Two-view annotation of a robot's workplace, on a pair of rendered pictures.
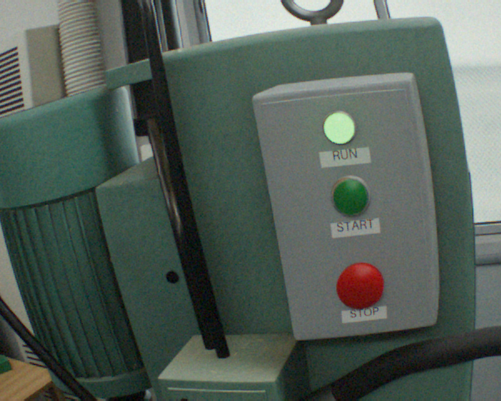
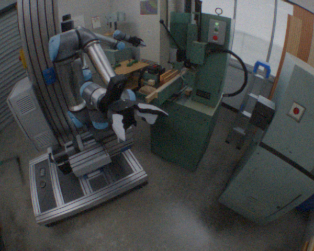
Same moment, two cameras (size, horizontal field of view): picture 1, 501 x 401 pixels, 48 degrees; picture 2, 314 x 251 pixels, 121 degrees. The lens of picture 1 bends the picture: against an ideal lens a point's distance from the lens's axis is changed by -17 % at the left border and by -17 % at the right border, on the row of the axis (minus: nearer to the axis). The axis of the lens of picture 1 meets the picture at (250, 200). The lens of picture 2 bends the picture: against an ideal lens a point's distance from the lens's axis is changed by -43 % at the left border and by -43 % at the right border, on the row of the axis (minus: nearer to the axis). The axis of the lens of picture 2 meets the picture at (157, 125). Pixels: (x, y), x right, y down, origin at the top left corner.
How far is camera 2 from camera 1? 0.65 m
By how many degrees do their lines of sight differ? 31
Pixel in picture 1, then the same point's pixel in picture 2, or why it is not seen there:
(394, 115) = (222, 24)
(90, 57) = (174, 7)
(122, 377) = (182, 46)
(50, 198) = (181, 22)
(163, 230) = (195, 30)
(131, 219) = (191, 27)
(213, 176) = (203, 25)
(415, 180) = (222, 30)
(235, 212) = (204, 29)
